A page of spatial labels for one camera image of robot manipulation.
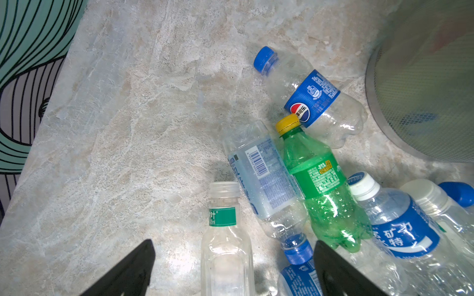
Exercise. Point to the green Sprite bottle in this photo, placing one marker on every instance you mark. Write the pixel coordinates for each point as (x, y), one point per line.
(336, 218)

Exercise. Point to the blue label bottle lower left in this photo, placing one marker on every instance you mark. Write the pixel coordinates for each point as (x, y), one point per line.
(299, 280)

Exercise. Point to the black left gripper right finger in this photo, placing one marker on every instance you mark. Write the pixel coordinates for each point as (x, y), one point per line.
(337, 277)

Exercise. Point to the grey mesh waste bin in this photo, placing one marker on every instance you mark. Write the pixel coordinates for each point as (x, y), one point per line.
(419, 82)

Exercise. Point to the clear square bottle green band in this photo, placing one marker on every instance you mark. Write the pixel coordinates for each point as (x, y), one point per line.
(227, 267)

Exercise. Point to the clear bottle green white label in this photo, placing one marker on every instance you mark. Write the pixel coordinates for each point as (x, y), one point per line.
(454, 221)

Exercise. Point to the pepsi bottle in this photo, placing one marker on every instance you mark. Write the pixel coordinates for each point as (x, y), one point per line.
(325, 112)
(462, 193)

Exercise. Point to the white cap blue label bottle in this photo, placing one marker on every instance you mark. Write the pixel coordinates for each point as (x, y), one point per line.
(434, 266)

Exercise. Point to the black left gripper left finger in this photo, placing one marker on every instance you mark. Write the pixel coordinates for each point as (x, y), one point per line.
(130, 277)

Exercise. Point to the clear bottle light blue label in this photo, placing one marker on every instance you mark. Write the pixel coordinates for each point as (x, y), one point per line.
(272, 192)

